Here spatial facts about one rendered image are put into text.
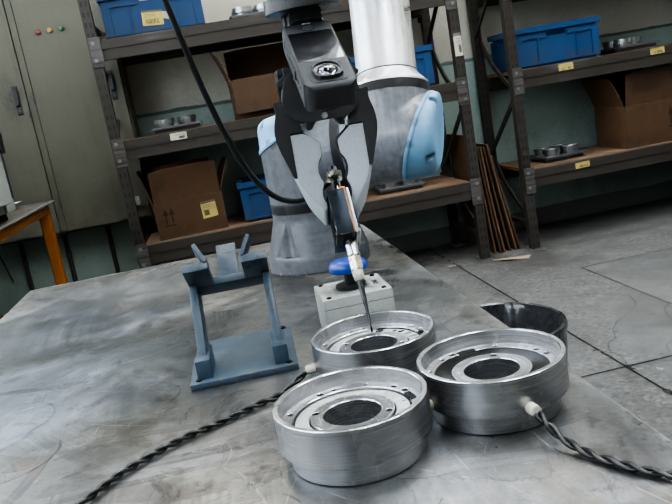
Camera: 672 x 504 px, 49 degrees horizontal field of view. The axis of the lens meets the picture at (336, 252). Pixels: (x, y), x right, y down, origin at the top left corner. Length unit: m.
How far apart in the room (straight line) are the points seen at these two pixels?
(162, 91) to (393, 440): 4.15
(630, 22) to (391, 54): 4.29
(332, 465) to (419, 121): 0.62
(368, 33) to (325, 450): 0.71
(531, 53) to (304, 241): 3.47
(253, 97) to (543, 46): 1.64
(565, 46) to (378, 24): 3.48
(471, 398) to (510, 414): 0.03
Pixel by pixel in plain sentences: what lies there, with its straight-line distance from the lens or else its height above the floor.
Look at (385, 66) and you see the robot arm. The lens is 1.05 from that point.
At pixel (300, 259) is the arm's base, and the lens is 1.05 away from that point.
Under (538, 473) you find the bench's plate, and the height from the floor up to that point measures 0.80.
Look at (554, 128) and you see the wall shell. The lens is 5.02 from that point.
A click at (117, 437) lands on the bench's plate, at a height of 0.80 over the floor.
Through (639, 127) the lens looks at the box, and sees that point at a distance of 4.70.
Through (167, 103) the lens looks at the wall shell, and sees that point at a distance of 4.55.
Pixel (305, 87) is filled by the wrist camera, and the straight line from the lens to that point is 0.61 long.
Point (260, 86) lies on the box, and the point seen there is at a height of 1.15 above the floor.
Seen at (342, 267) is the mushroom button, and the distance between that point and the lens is 0.74.
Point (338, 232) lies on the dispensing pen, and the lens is 0.68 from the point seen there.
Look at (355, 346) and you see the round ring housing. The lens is 0.65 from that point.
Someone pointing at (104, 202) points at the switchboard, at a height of 0.68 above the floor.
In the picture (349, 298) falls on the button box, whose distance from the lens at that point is 0.73.
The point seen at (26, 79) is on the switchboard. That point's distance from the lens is 4.41.
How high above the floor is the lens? 1.04
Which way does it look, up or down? 12 degrees down
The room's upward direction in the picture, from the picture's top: 10 degrees counter-clockwise
